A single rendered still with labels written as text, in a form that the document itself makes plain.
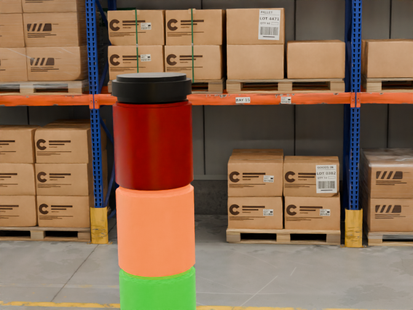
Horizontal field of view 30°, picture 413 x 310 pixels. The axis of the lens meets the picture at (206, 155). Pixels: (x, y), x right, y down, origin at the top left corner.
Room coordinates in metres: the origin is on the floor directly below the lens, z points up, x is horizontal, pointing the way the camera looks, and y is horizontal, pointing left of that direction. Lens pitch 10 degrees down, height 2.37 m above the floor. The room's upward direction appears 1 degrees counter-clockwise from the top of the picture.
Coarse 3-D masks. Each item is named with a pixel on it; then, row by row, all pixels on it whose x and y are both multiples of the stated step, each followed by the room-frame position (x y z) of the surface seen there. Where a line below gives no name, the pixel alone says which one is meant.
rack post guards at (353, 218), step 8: (96, 208) 7.99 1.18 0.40; (104, 208) 8.00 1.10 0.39; (96, 216) 7.99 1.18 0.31; (104, 216) 8.00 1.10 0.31; (352, 216) 7.70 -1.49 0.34; (360, 216) 7.70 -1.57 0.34; (96, 224) 7.99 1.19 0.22; (104, 224) 7.99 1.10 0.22; (352, 224) 7.70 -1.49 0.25; (360, 224) 7.70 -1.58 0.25; (96, 232) 7.99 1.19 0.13; (104, 232) 7.99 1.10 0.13; (352, 232) 7.70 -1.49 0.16; (360, 232) 7.70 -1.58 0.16; (96, 240) 7.99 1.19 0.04; (104, 240) 7.99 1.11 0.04; (352, 240) 7.70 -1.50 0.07; (360, 240) 7.70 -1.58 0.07
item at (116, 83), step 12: (120, 84) 0.47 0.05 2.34; (132, 84) 0.46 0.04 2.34; (144, 84) 0.46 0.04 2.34; (156, 84) 0.46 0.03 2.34; (168, 84) 0.46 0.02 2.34; (180, 84) 0.47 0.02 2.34; (120, 96) 0.47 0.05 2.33; (132, 96) 0.46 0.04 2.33; (144, 96) 0.46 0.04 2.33; (156, 96) 0.46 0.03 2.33; (168, 96) 0.46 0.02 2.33; (180, 96) 0.47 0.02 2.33
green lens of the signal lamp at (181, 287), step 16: (192, 272) 0.48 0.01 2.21; (128, 288) 0.47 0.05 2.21; (144, 288) 0.46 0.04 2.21; (160, 288) 0.46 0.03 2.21; (176, 288) 0.46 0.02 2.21; (192, 288) 0.47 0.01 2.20; (128, 304) 0.47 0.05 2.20; (144, 304) 0.46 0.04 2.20; (160, 304) 0.46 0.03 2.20; (176, 304) 0.46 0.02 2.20; (192, 304) 0.47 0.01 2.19
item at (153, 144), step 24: (120, 120) 0.47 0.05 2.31; (144, 120) 0.46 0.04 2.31; (168, 120) 0.46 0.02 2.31; (120, 144) 0.47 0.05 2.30; (144, 144) 0.46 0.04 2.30; (168, 144) 0.46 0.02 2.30; (120, 168) 0.47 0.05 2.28; (144, 168) 0.46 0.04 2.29; (168, 168) 0.46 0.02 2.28; (192, 168) 0.48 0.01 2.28
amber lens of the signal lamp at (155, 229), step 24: (120, 192) 0.47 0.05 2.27; (144, 192) 0.47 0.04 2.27; (168, 192) 0.46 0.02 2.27; (192, 192) 0.48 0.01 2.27; (120, 216) 0.47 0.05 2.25; (144, 216) 0.46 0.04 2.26; (168, 216) 0.46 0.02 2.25; (192, 216) 0.48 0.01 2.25; (120, 240) 0.47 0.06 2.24; (144, 240) 0.46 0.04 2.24; (168, 240) 0.46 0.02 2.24; (192, 240) 0.48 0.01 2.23; (120, 264) 0.47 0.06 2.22; (144, 264) 0.46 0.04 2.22; (168, 264) 0.46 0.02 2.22; (192, 264) 0.47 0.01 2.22
